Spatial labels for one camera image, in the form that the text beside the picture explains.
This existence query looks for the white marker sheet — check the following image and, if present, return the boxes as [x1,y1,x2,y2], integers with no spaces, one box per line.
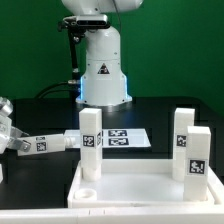
[63,128,152,149]

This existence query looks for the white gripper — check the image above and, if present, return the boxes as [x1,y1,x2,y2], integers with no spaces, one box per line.
[0,97,31,154]

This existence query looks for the white piece at left edge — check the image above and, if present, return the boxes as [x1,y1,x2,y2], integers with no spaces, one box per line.
[0,164,3,184]

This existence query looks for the white L-shaped fence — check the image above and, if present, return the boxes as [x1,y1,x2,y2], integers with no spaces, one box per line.
[0,159,224,224]

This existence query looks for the black cables behind base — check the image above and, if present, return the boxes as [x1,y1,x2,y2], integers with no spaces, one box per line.
[34,79,82,100]

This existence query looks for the white desk tabletop tray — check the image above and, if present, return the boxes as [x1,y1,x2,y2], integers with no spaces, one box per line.
[67,159,224,208]

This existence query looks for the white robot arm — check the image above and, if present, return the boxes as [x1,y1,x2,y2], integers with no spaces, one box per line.
[58,0,143,111]

